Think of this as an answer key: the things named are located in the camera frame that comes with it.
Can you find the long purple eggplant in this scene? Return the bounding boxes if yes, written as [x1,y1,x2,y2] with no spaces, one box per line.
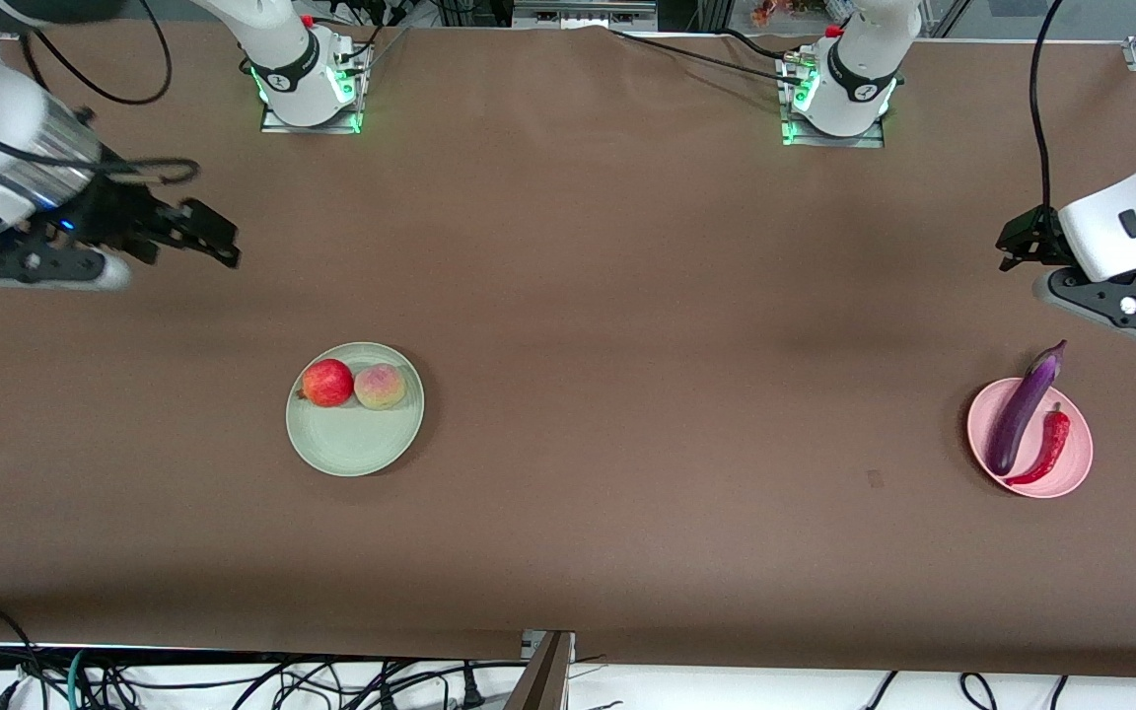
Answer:
[984,339,1069,477]

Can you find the red chili pepper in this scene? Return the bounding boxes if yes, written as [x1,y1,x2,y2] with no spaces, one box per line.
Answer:
[1004,401,1072,486]

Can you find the red apple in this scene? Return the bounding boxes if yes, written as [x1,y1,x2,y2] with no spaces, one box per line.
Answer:
[298,358,355,408]

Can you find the pale yellow-pink peach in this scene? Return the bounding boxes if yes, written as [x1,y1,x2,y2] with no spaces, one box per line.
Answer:
[354,363,407,411]

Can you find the pink plate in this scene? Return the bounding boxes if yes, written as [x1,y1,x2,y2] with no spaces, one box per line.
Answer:
[966,377,1095,499]

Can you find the pale green plate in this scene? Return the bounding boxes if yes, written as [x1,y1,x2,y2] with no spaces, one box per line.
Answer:
[285,341,426,478]

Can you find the colourful background items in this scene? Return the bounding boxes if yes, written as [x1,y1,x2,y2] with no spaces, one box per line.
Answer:
[750,0,825,29]

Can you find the grey equipment box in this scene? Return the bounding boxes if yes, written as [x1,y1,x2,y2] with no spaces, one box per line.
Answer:
[512,0,660,31]

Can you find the brown table cloth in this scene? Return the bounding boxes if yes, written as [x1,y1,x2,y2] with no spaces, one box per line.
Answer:
[0,18,1136,679]

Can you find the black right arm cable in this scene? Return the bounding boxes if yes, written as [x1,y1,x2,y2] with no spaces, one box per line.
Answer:
[0,0,199,188]

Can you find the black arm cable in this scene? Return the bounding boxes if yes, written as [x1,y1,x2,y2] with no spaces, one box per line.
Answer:
[1029,0,1067,213]
[0,0,199,188]

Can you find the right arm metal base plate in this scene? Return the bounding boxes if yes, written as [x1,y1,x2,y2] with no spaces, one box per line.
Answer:
[260,49,372,134]

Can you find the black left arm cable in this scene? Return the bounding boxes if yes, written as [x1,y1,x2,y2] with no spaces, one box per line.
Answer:
[1029,0,1067,213]

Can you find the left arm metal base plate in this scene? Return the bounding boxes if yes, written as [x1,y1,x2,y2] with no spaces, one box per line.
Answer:
[780,59,887,149]

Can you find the thin grey cable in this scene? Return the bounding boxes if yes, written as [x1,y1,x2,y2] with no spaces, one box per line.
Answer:
[363,28,411,75]

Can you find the short black table cable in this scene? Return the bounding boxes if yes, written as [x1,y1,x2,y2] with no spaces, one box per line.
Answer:
[721,28,791,60]

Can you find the long black table cable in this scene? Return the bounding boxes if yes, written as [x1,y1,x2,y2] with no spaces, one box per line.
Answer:
[612,28,806,85]

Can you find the teal cable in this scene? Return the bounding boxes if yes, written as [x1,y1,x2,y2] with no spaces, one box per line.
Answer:
[68,649,96,710]

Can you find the tangled black cable bundle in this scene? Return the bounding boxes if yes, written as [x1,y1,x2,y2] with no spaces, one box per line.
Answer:
[85,656,530,710]

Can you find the brown post with bracket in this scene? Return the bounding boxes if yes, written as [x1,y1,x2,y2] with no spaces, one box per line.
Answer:
[504,631,576,710]

